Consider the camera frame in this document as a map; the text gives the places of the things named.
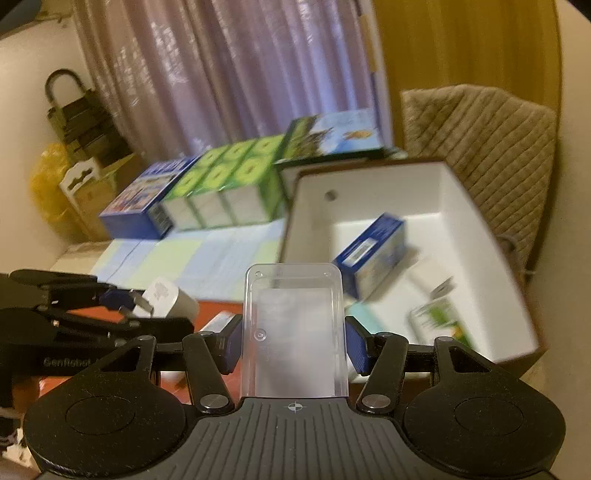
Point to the red printed cardboard mat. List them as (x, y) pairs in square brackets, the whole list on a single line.
[(205, 310)]

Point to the beige quilted cushion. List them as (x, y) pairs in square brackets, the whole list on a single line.
[(498, 161)]

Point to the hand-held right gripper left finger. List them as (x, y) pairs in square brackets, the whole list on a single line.
[(233, 346)]

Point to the brown box with white inside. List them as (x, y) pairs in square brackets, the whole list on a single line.
[(461, 217)]

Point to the dark green printed box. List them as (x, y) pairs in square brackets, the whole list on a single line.
[(332, 138)]

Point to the white charger cube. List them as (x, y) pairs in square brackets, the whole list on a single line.
[(168, 302)]

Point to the clear plastic case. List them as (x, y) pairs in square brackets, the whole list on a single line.
[(295, 332)]

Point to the blue printed box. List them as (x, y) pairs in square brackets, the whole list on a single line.
[(138, 203)]

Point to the brown cardboard box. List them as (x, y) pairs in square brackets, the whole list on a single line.
[(99, 198)]

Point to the pale checked cloth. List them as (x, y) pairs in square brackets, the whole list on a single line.
[(194, 258)]

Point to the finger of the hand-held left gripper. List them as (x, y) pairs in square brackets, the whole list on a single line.
[(74, 284), (115, 328)]

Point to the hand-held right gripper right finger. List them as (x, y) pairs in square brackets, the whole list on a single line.
[(356, 346)]

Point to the white printed tube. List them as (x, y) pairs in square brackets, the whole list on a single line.
[(438, 323)]

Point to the yellow plastic bag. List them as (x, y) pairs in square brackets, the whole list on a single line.
[(48, 189)]

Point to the white socket adapter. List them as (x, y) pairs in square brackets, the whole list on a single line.
[(217, 321)]

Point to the blue white carton box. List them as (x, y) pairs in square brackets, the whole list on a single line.
[(374, 258)]

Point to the green tissue packet bundle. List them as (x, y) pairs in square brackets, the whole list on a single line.
[(226, 189)]

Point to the pale purple curtain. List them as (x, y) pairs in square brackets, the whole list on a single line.
[(221, 69)]

